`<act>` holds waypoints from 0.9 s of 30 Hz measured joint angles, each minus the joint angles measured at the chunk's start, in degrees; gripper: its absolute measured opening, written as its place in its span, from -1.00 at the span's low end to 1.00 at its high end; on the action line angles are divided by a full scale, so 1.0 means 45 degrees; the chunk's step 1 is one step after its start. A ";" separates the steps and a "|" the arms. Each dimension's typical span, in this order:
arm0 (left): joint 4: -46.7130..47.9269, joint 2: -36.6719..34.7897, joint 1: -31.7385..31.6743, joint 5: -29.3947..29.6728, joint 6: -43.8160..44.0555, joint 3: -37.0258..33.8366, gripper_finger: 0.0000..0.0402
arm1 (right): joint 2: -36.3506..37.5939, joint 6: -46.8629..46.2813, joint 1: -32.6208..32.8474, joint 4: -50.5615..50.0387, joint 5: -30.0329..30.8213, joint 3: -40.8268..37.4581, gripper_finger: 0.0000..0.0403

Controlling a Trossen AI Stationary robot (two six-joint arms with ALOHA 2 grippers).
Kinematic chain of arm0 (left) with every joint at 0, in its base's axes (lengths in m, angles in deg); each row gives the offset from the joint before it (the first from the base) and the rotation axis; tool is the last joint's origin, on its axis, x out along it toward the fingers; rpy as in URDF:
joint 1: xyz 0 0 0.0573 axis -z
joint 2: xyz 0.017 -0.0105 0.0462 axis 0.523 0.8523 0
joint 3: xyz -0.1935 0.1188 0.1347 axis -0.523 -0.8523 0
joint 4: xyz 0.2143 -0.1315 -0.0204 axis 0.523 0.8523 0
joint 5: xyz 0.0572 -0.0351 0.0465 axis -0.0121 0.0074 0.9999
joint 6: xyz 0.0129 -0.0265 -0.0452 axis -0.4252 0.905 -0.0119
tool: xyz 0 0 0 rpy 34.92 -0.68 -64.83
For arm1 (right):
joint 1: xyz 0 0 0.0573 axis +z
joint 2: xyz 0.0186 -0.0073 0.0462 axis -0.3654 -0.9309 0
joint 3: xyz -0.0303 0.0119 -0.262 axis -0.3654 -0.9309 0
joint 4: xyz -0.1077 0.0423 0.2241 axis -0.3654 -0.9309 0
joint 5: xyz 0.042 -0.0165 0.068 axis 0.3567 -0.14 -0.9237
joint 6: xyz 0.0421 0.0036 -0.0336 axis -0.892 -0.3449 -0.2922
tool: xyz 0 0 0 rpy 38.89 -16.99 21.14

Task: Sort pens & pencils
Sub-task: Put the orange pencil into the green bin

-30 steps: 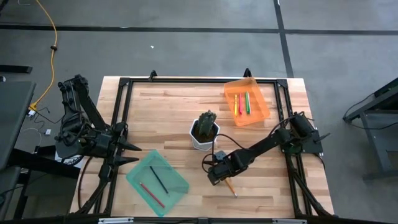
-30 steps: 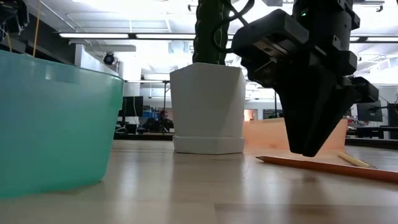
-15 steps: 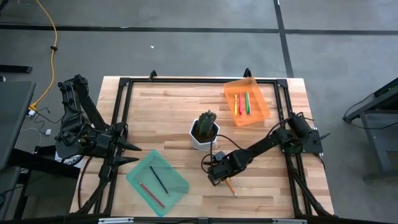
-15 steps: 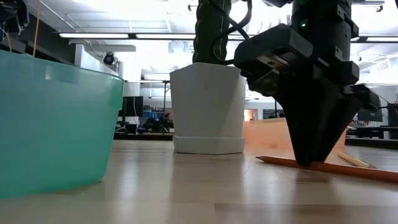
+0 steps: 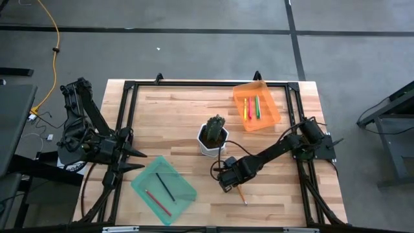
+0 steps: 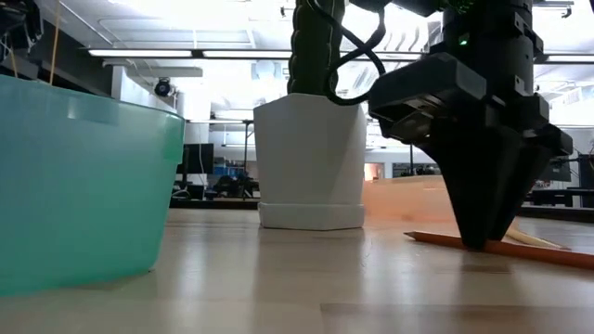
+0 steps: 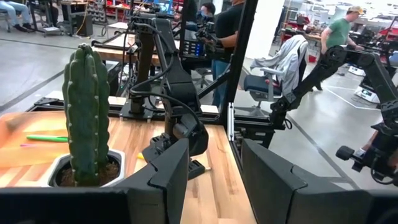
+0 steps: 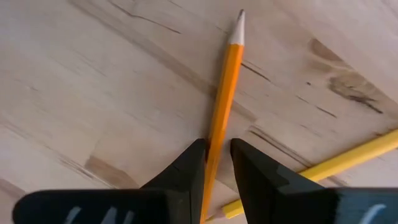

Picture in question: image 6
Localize blue storage bins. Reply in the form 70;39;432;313
213;165;243;181

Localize orange translucent plastic bin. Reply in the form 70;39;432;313
361;174;460;224

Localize green cactus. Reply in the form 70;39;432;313
286;0;347;98

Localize green translucent plastic bin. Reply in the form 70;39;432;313
0;73;187;297

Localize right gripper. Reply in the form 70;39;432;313
416;0;575;251

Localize orange pencil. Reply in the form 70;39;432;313
403;230;594;272

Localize yellow hanging cord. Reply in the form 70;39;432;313
48;0;61;85

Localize round black mounted camera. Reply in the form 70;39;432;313
153;77;174;98

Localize white faceted plant pot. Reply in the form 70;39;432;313
253;92;368;232

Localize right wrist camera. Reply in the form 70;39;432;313
368;52;488;146

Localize black computer monitor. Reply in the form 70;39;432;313
537;156;573;184
577;153;594;190
175;142;215;175

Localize black desk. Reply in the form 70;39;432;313
526;187;594;208

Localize yellow pencil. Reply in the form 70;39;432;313
504;224;566;251

